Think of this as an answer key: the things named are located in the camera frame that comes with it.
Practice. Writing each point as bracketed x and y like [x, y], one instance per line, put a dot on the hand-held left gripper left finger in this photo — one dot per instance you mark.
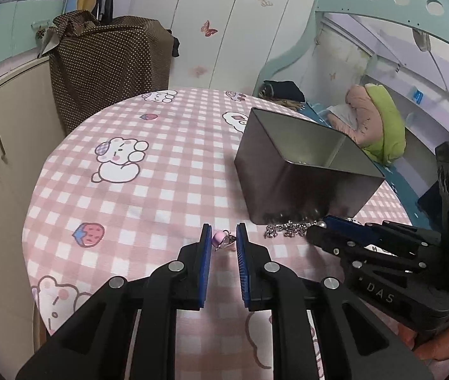
[206, 269]

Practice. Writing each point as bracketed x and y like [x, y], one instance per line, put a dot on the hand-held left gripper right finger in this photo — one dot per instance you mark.
[244, 269]

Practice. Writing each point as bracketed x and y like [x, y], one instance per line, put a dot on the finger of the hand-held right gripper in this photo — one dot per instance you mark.
[351, 226]
[347, 247]

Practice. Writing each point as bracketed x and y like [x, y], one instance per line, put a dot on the pink charm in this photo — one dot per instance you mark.
[217, 238]

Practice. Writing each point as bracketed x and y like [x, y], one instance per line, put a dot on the grey metal tin box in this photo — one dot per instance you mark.
[280, 182]

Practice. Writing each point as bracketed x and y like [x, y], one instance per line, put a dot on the person's right hand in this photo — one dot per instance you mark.
[442, 344]

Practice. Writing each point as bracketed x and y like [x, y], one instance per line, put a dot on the pink checkered tablecloth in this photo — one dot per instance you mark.
[169, 190]

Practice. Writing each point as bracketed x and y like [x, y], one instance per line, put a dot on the green blanket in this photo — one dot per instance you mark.
[386, 126]

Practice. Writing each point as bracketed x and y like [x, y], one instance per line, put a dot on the white pillow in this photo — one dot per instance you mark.
[341, 115]

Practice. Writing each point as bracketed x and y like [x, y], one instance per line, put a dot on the olive folded garment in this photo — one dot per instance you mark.
[288, 105]

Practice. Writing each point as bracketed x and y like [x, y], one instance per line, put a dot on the black folded garment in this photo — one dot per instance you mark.
[284, 89]

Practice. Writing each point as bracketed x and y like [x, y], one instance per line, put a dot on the grey bed gas strut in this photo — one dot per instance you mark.
[422, 41]

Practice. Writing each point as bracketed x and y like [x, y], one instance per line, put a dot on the pink rose sticker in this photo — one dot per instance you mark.
[198, 71]

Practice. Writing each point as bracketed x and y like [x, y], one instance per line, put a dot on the beige cabinet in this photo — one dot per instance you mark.
[6, 190]

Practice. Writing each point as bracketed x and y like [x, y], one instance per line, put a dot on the white wardrobe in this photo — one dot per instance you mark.
[228, 47]

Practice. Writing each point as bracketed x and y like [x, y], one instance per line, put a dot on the brown polka dot cover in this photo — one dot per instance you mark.
[101, 67]

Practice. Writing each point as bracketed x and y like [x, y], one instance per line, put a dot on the pink butterfly sticker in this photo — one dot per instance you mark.
[208, 28]

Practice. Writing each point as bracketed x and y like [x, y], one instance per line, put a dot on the pine cone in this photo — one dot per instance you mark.
[42, 32]

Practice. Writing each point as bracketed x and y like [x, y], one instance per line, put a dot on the teal drawer unit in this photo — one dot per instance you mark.
[6, 27]

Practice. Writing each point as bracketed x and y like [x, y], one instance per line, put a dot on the small blue wall holder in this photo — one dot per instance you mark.
[418, 96]

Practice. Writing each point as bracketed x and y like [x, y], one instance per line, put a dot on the teal bunk bed frame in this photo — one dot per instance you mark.
[406, 12]

